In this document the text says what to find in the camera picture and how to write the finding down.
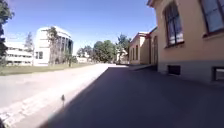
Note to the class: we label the distant white building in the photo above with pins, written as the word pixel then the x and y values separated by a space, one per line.
pixel 81 59

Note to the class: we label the low white building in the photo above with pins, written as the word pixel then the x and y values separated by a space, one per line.
pixel 16 55

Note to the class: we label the white round building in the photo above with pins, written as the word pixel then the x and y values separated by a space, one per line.
pixel 41 41

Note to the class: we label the robot's own part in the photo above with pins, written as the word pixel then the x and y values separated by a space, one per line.
pixel 62 99

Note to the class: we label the group of green trees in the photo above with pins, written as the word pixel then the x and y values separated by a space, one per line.
pixel 104 51

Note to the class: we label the grass strip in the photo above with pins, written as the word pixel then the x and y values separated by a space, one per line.
pixel 30 69

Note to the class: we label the yellow building with arched window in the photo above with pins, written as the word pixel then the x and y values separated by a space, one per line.
pixel 193 50

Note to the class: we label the pale cobblestone strip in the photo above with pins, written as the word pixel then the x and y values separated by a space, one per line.
pixel 20 108

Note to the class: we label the pale grey pavement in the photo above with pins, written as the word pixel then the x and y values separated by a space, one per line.
pixel 30 83

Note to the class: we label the pale concrete ramp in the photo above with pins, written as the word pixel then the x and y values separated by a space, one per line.
pixel 140 67

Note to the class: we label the dark green tree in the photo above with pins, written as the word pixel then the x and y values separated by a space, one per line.
pixel 3 20

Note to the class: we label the grey asphalt road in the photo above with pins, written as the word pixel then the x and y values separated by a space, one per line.
pixel 133 100

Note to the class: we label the tall thin tree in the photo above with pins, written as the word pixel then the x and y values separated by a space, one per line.
pixel 52 41

